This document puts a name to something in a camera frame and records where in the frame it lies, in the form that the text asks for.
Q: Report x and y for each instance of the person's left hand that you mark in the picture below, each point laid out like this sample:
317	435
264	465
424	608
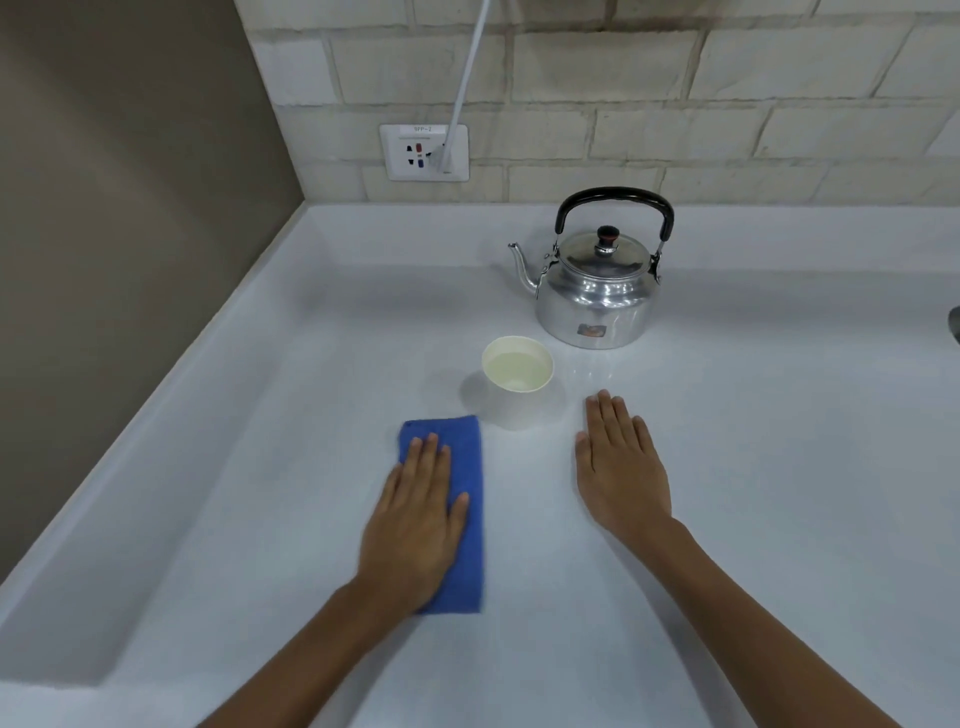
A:
409	536

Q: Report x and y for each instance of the person's right hand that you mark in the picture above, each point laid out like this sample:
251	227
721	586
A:
622	484

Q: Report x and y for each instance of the person's right middle finger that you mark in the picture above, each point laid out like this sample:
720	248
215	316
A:
608	420

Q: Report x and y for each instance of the person's right thumb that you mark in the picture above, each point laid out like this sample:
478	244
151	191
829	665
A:
583	456

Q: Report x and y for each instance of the person's left middle finger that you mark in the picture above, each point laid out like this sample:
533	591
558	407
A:
426	461

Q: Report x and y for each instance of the person's right little finger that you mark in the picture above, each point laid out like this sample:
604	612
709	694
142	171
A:
643	444

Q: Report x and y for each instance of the person's left thumb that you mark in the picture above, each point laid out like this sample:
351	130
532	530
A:
460	514

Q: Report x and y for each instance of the person's left little finger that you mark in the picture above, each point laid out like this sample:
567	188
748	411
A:
393	486

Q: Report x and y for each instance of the blue cleaning cloth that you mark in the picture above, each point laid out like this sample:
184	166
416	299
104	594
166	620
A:
469	480

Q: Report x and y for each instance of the person's left forearm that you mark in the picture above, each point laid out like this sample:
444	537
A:
322	660

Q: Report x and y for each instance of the person's right forearm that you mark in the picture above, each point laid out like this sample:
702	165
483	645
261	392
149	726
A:
757	637

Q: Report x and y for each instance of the white cup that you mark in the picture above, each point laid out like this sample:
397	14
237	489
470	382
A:
517	401

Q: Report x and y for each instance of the silver kettle lid black knob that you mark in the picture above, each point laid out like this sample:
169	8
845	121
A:
604	259

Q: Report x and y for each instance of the white plug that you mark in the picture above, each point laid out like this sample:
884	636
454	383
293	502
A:
445	159

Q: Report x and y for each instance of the white wall socket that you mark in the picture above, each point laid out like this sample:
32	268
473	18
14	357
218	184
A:
409	154

